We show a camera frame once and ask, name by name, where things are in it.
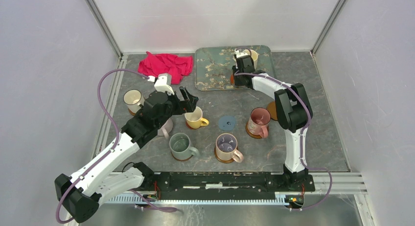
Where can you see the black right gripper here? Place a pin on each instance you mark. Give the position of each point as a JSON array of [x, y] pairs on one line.
[[237, 82]]

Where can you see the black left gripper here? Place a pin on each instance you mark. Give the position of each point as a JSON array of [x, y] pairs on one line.
[[184, 106]]

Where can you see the yellow ceramic mug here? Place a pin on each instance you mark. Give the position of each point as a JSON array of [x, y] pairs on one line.
[[195, 119]]

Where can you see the green floral serving tray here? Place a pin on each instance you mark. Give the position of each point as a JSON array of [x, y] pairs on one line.
[[213, 66]]

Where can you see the lilac ceramic mug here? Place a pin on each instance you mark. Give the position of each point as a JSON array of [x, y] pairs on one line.
[[165, 129]]

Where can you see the grey-green ceramic mug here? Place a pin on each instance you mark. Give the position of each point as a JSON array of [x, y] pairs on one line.
[[181, 147]]

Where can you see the blue round coaster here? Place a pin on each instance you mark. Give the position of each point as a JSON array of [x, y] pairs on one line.
[[227, 123]]

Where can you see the white mug black handle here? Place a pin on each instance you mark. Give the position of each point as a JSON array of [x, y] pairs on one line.
[[133, 99]]

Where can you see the pink floral patterned mug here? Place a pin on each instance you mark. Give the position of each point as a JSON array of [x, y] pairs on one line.
[[258, 123]]

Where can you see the beige pink tall mug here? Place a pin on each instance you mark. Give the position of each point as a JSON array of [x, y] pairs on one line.
[[226, 147]]

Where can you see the glossy wooden ridged coaster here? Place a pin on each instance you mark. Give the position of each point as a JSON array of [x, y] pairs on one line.
[[182, 160]]

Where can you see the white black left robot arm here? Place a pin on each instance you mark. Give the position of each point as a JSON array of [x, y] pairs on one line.
[[82, 193]]

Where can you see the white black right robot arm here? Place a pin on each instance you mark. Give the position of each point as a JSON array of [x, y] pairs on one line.
[[293, 111]]

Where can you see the brown wooden coaster far left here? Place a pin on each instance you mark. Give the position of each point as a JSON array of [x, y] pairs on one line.
[[133, 111]]

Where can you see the cream yellow mug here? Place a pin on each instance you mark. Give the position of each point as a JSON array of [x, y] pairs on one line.
[[254, 55]]

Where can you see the crumpled red cloth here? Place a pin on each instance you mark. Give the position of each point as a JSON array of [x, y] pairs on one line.
[[156, 64]]

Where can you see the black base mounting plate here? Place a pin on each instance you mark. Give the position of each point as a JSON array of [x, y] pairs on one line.
[[223, 185]]

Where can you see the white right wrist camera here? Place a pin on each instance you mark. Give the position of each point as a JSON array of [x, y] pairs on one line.
[[241, 53]]

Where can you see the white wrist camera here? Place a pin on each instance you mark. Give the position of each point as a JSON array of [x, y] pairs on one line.
[[163, 84], [241, 53]]

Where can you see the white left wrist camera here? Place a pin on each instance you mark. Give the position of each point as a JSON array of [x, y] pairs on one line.
[[163, 84]]

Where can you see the white toothed cable rail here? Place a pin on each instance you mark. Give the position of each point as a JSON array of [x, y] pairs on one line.
[[131, 198]]

